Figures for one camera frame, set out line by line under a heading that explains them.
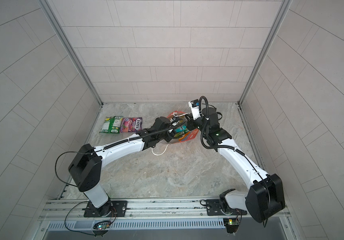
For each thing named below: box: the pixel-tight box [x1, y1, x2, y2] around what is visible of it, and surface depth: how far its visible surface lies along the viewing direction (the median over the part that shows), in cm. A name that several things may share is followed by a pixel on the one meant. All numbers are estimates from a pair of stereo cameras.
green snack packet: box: [99, 116, 123, 134], surface depth 101 cm
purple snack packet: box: [120, 117, 143, 133], surface depth 101 cm
